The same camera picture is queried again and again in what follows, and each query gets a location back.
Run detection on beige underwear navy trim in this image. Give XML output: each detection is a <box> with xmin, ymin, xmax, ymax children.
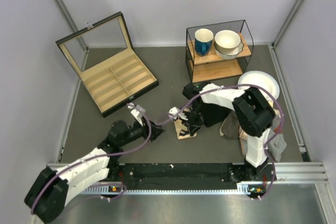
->
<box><xmin>174</xmin><ymin>119</ymin><xmax>197</xmax><ymax>140</ymax></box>

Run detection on white scalloped dish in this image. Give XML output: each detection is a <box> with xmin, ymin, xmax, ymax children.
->
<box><xmin>214</xmin><ymin>42</ymin><xmax>244</xmax><ymax>60</ymax></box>

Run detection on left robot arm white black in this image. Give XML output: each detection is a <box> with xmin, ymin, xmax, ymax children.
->
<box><xmin>24</xmin><ymin>118</ymin><xmax>164</xmax><ymax>223</ymax></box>

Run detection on purple cable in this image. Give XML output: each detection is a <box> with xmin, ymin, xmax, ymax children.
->
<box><xmin>30</xmin><ymin>108</ymin><xmax>153</xmax><ymax>216</ymax></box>
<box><xmin>149</xmin><ymin>84</ymin><xmax>286</xmax><ymax>200</ymax></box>

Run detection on striped grey underwear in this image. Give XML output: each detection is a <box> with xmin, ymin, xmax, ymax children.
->
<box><xmin>240</xmin><ymin>114</ymin><xmax>287</xmax><ymax>162</ymax></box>

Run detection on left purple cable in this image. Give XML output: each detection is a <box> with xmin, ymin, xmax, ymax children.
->
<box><xmin>30</xmin><ymin>108</ymin><xmax>153</xmax><ymax>216</ymax></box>

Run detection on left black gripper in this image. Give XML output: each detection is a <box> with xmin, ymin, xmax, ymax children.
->
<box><xmin>119</xmin><ymin>116</ymin><xmax>166</xmax><ymax>146</ymax></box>

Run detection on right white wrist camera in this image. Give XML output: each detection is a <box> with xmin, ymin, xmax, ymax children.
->
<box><xmin>168</xmin><ymin>107</ymin><xmax>187</xmax><ymax>121</ymax></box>

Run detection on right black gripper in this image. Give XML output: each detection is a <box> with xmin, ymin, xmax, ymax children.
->
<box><xmin>180</xmin><ymin>102</ymin><xmax>209</xmax><ymax>136</ymax></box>

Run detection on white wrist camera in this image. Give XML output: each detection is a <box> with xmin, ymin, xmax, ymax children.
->
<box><xmin>127</xmin><ymin>103</ymin><xmax>145</xmax><ymax>126</ymax></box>
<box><xmin>168</xmin><ymin>107</ymin><xmax>187</xmax><ymax>121</ymax></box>

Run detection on blue ceramic mug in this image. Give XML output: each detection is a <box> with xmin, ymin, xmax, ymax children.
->
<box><xmin>195</xmin><ymin>28</ymin><xmax>214</xmax><ymax>56</ymax></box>

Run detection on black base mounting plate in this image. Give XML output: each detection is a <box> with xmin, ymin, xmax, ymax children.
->
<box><xmin>102</xmin><ymin>163</ymin><xmax>274</xmax><ymax>191</ymax></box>

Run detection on black wire wooden shelf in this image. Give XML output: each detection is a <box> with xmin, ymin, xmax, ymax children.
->
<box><xmin>185</xmin><ymin>19</ymin><xmax>254</xmax><ymax>83</ymax></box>

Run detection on grey slotted cable duct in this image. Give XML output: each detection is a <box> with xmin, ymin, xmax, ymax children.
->
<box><xmin>76</xmin><ymin>183</ymin><xmax>251</xmax><ymax>195</ymax></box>

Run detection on cream ceramic bowl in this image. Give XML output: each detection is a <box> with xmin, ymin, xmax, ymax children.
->
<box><xmin>215</xmin><ymin>30</ymin><xmax>241</xmax><ymax>54</ymax></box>

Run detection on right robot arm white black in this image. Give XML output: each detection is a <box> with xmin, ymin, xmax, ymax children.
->
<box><xmin>182</xmin><ymin>81</ymin><xmax>276</xmax><ymax>182</ymax></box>

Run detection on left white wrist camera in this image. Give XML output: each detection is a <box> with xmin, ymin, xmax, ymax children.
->
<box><xmin>127</xmin><ymin>103</ymin><xmax>145</xmax><ymax>126</ymax></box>

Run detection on white round plate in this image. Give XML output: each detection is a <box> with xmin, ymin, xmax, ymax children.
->
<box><xmin>238</xmin><ymin>71</ymin><xmax>280</xmax><ymax>100</ymax></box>

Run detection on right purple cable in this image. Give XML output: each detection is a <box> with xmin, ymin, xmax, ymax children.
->
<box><xmin>149</xmin><ymin>84</ymin><xmax>286</xmax><ymax>200</ymax></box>

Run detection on black underwear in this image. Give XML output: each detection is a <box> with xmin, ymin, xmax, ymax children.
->
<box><xmin>202</xmin><ymin>103</ymin><xmax>231</xmax><ymax>127</ymax></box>

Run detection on grey underwear white band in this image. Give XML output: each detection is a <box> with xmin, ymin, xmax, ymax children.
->
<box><xmin>219</xmin><ymin>113</ymin><xmax>239</xmax><ymax>140</ymax></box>

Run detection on black compartment box glass lid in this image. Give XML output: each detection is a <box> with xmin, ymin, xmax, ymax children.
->
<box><xmin>56</xmin><ymin>12</ymin><xmax>159</xmax><ymax>117</ymax></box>

